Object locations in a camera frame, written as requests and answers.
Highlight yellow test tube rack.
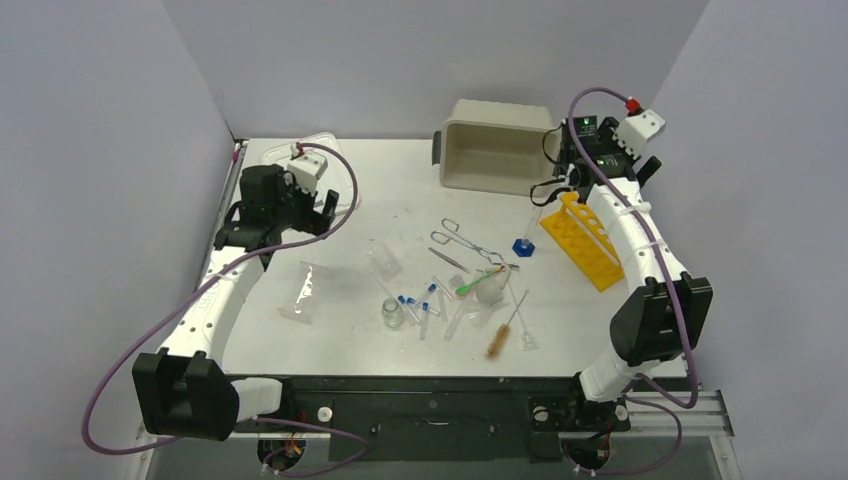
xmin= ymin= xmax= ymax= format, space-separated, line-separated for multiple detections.
xmin=539 ymin=192 xmax=624 ymax=292

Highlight large clear test tube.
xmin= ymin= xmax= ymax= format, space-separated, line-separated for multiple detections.
xmin=443 ymin=293 xmax=473 ymax=341

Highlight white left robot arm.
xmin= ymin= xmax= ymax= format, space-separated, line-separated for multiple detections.
xmin=132 ymin=160 xmax=339 ymax=441

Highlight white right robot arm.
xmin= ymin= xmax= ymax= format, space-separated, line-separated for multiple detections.
xmin=563 ymin=110 xmax=713 ymax=427

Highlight small clear beaker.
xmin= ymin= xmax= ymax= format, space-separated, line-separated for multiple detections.
xmin=367 ymin=241 xmax=402 ymax=280

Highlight blue capped vial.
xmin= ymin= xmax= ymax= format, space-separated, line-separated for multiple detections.
xmin=397 ymin=295 xmax=420 ymax=325
xmin=415 ymin=283 xmax=437 ymax=305
xmin=419 ymin=310 xmax=430 ymax=341
xmin=406 ymin=297 xmax=441 ymax=316

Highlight small glass jar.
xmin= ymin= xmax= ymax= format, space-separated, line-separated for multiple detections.
xmin=381 ymin=297 xmax=405 ymax=329

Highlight metal crucible tongs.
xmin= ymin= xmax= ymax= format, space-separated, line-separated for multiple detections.
xmin=430 ymin=217 xmax=520 ymax=270

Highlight clear uncapped tube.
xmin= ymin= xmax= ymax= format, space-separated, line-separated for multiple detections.
xmin=431 ymin=276 xmax=455 ymax=301

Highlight graduated cylinder blue base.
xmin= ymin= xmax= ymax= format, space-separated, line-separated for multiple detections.
xmin=512 ymin=207 xmax=543 ymax=258

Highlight beige plastic tub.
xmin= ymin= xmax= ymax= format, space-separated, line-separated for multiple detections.
xmin=434 ymin=99 xmax=561 ymax=196

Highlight metal tweezers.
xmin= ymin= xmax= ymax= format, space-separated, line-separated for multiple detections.
xmin=428 ymin=247 xmax=471 ymax=273

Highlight small clear stopper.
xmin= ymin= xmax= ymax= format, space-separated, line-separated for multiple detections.
xmin=448 ymin=274 xmax=466 ymax=290

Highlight rainbow plastic spoon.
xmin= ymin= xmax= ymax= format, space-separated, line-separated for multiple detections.
xmin=454 ymin=265 xmax=508 ymax=297

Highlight grey round ball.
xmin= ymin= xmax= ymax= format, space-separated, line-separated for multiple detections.
xmin=474 ymin=280 xmax=503 ymax=306

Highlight clear glass funnel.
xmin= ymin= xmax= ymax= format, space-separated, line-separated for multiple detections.
xmin=507 ymin=282 xmax=539 ymax=351

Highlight test tube brush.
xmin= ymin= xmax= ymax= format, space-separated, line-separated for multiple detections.
xmin=485 ymin=290 xmax=529 ymax=360

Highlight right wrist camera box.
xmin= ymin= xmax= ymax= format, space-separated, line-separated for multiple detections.
xmin=612 ymin=97 xmax=666 ymax=160

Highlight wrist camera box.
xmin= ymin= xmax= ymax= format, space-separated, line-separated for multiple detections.
xmin=286 ymin=145 xmax=328 ymax=196
xmin=612 ymin=97 xmax=666 ymax=160

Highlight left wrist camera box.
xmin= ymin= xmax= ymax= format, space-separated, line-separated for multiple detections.
xmin=286 ymin=145 xmax=328 ymax=196

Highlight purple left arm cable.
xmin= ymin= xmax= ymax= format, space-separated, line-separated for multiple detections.
xmin=80 ymin=142 xmax=370 ymax=479

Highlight black base frame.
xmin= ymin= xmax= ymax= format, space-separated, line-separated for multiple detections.
xmin=235 ymin=375 xmax=669 ymax=463

